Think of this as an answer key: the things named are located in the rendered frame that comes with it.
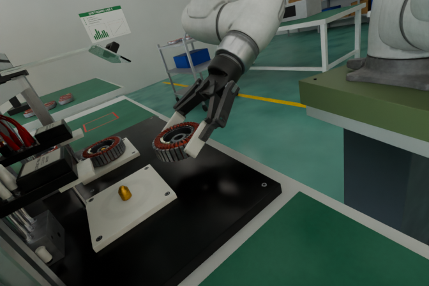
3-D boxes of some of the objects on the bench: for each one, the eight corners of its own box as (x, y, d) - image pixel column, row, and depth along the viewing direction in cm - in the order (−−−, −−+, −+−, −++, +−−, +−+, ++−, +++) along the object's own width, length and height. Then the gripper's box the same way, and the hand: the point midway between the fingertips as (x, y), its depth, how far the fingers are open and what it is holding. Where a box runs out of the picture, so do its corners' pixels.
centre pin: (130, 191, 44) (124, 182, 43) (133, 196, 43) (127, 186, 41) (121, 197, 43) (115, 187, 42) (123, 202, 42) (117, 192, 41)
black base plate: (156, 119, 89) (154, 115, 88) (282, 193, 38) (280, 182, 37) (23, 183, 69) (18, 178, 68) (-91, 523, 18) (-116, 521, 17)
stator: (121, 141, 69) (116, 131, 68) (130, 152, 60) (124, 141, 59) (85, 159, 64) (78, 149, 63) (89, 174, 55) (81, 163, 54)
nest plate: (151, 167, 53) (149, 163, 52) (177, 197, 41) (175, 193, 40) (87, 204, 46) (84, 200, 46) (96, 253, 34) (92, 248, 34)
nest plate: (127, 140, 72) (126, 136, 71) (140, 155, 60) (138, 151, 59) (80, 163, 65) (78, 160, 65) (83, 185, 54) (81, 181, 53)
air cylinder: (65, 228, 41) (48, 208, 39) (65, 256, 35) (45, 233, 33) (34, 246, 39) (15, 226, 37) (29, 279, 33) (6, 257, 31)
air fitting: (53, 255, 34) (43, 243, 33) (53, 261, 33) (42, 249, 32) (46, 260, 34) (34, 248, 33) (46, 266, 33) (34, 254, 32)
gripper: (278, 76, 43) (219, 173, 39) (210, 74, 61) (165, 140, 57) (258, 48, 38) (190, 156, 34) (192, 55, 57) (142, 126, 53)
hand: (180, 138), depth 46 cm, fingers closed on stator, 11 cm apart
